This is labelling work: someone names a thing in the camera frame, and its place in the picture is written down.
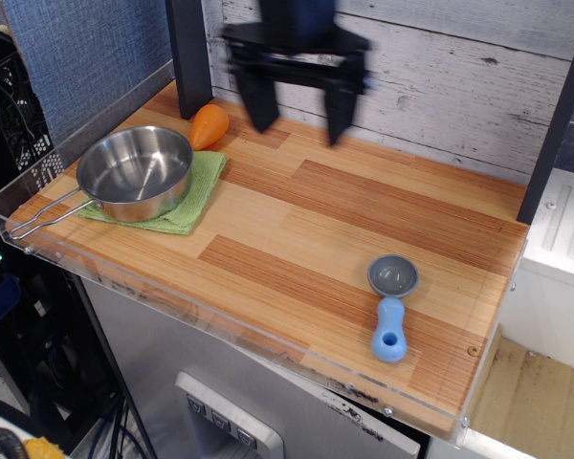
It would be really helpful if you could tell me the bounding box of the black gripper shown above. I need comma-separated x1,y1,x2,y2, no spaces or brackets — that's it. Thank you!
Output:
223,1,371,145

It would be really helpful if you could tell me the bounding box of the silver metal pan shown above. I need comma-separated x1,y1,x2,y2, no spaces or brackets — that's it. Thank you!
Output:
9,125,194,240

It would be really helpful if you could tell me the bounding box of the blue grey toy spoon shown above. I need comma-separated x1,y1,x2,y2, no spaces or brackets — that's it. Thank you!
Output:
367,254,419,362

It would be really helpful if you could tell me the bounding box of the orange toy carrot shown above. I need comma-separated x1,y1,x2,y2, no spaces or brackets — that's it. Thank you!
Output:
189,103,230,151

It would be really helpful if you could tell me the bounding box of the green folded cloth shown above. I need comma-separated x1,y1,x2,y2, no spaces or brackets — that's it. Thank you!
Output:
77,150,229,235

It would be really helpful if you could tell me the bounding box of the clear acrylic table guard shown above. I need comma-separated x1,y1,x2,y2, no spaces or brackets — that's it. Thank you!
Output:
0,64,530,449

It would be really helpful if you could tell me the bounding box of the black plastic crate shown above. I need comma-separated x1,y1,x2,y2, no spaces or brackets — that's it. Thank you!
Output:
0,28,64,188

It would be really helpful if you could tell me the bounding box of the silver cabinet with buttons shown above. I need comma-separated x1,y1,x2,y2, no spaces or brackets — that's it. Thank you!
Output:
82,279,429,458

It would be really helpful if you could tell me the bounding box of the white side unit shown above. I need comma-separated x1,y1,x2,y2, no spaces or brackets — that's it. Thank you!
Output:
498,169,574,367

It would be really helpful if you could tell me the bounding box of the black left frame post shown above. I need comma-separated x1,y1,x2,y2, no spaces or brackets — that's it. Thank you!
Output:
166,0,213,120

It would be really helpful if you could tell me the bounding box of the black frame post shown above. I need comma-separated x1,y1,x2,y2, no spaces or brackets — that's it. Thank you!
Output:
166,0,213,120
517,56,574,225

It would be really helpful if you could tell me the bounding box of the black right frame post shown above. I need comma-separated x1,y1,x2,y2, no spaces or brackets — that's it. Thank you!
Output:
517,56,574,225

